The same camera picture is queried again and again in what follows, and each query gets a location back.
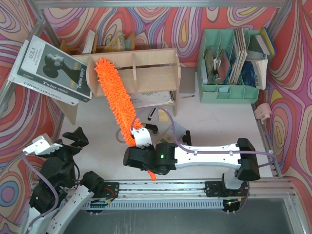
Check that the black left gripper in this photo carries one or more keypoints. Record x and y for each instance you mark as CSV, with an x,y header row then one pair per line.
x,y
67,146

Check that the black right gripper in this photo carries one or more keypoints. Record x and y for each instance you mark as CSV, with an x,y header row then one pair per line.
x,y
133,159

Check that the orange chenille duster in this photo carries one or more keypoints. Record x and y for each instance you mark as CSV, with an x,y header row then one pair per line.
x,y
118,98

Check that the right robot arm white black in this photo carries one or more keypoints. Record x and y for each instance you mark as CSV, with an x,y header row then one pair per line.
x,y
239,158

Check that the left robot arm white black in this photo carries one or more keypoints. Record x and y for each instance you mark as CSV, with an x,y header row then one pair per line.
x,y
58,196

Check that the wooden bookshelf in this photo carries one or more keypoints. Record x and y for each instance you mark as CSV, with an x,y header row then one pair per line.
x,y
141,71

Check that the small calculator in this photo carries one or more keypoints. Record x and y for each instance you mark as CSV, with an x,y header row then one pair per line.
x,y
168,135

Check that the silver black stapler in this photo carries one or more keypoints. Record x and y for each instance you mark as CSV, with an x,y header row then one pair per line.
x,y
151,127

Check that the masking tape roll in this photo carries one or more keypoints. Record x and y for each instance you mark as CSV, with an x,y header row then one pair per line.
x,y
119,137

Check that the yellow sticky notes pad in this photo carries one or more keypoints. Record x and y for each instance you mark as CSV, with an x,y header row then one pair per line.
x,y
162,116

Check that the black white marker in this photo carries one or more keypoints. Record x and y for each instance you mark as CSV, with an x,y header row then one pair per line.
x,y
151,113

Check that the spiral notebook under shelf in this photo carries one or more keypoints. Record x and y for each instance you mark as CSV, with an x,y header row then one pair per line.
x,y
151,99

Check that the black white Twins story book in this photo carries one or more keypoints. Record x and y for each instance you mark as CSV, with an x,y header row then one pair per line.
x,y
51,67

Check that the white book under top book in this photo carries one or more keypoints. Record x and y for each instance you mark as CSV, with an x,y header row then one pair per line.
x,y
15,78

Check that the red booklet in organizer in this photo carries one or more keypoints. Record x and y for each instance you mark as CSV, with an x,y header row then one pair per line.
x,y
224,66

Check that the pink pig figurine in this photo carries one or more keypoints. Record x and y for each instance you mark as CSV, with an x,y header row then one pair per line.
x,y
263,112

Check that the mint green desk organizer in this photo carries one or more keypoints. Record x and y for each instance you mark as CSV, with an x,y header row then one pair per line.
x,y
211,88

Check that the stack of thin beige books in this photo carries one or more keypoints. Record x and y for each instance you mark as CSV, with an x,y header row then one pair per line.
x,y
238,56

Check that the open white book in organizer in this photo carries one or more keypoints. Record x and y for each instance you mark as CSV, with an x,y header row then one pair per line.
x,y
260,72

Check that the blue yellow book in organizer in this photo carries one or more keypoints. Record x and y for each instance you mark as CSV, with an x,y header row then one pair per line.
x,y
265,42

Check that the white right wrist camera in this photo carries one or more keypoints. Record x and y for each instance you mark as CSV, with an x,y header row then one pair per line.
x,y
142,137

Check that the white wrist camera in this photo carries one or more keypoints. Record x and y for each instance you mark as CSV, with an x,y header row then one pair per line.
x,y
41,145
142,137

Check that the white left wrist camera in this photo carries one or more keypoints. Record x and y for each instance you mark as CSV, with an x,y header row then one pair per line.
x,y
41,145

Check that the aluminium mounting rail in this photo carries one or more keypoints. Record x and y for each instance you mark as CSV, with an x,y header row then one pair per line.
x,y
178,188

